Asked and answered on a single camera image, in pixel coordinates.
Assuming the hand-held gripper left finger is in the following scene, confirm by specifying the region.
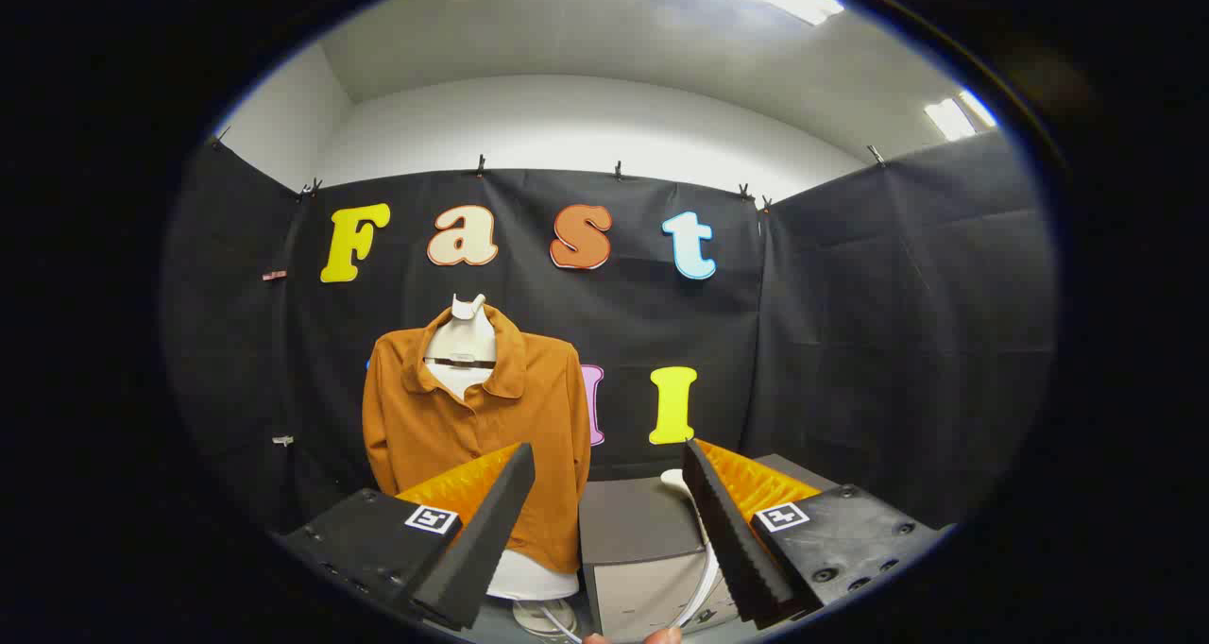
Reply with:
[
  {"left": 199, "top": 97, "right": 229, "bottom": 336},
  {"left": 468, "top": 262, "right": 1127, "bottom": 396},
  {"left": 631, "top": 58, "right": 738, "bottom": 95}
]
[{"left": 281, "top": 442, "right": 537, "bottom": 632}]

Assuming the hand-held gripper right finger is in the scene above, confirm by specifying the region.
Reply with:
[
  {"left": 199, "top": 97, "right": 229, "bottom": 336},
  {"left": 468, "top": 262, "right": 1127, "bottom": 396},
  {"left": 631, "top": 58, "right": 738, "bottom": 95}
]
[{"left": 681, "top": 438, "right": 948, "bottom": 631}]

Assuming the white garment steamer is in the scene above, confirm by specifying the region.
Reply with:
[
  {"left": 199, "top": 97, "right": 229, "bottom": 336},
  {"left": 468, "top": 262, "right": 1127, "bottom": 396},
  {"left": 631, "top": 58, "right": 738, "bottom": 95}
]
[{"left": 659, "top": 467, "right": 724, "bottom": 631}]

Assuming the orange button-up shirt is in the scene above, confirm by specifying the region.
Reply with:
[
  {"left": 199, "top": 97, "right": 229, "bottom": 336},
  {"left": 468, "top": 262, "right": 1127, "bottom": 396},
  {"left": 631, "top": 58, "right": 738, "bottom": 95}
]
[{"left": 362, "top": 304, "right": 592, "bottom": 575}]

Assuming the grey cabinet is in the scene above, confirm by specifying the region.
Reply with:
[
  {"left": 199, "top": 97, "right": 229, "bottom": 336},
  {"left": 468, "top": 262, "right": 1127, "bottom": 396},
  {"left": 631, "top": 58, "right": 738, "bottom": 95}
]
[{"left": 578, "top": 453, "right": 842, "bottom": 643}]

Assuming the white mannequin torso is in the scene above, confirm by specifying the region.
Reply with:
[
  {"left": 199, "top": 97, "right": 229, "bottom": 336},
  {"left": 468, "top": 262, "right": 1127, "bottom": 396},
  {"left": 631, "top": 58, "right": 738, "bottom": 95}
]
[{"left": 422, "top": 293, "right": 582, "bottom": 637}]

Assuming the black backdrop cloth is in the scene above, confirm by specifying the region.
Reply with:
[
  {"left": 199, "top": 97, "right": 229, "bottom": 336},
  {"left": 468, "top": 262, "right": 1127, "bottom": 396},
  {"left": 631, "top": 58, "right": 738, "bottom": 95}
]
[{"left": 161, "top": 132, "right": 1057, "bottom": 541}]

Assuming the small ceiling light panel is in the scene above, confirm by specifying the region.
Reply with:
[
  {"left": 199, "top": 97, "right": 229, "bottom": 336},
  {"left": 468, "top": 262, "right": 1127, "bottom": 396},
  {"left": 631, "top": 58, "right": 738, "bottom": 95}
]
[{"left": 924, "top": 90, "right": 998, "bottom": 142}]

